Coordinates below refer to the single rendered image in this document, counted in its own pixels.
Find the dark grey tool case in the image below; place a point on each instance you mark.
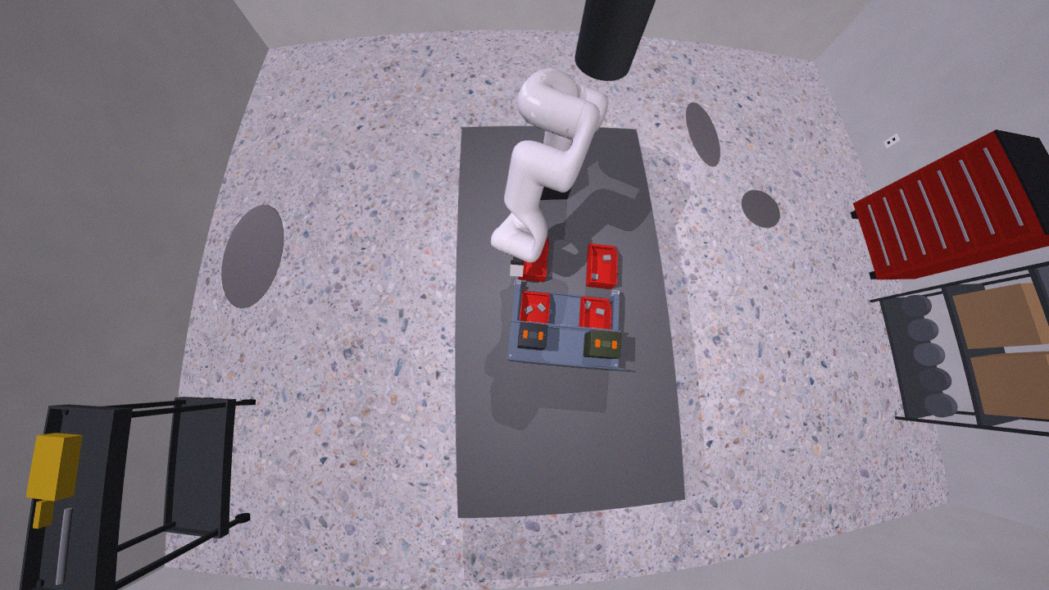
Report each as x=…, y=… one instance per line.
x=532, y=335

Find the red bin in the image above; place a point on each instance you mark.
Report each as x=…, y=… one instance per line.
x=533, y=299
x=588, y=318
x=606, y=270
x=537, y=271

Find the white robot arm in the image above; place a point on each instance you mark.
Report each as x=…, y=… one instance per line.
x=573, y=113

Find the dark green tool case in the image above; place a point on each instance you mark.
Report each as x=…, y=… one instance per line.
x=601, y=343

